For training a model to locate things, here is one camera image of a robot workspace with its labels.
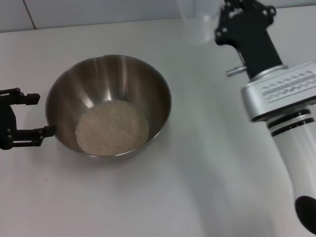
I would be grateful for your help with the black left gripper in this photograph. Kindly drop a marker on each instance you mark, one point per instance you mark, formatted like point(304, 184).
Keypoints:
point(7, 121)

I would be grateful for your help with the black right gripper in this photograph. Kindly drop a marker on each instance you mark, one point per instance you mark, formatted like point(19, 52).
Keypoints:
point(251, 42)

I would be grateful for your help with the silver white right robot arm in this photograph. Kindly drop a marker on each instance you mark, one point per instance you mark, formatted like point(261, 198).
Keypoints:
point(288, 123)

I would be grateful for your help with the transparent plastic cup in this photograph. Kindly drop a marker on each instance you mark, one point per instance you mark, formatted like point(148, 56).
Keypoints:
point(197, 27)

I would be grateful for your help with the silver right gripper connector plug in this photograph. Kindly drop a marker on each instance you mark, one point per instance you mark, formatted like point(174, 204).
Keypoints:
point(235, 70)

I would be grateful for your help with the clear plastic cup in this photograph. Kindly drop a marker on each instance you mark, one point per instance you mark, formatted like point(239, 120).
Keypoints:
point(112, 128)

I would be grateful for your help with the stainless steel mixing bowl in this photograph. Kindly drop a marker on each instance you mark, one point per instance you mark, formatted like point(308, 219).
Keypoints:
point(74, 98)

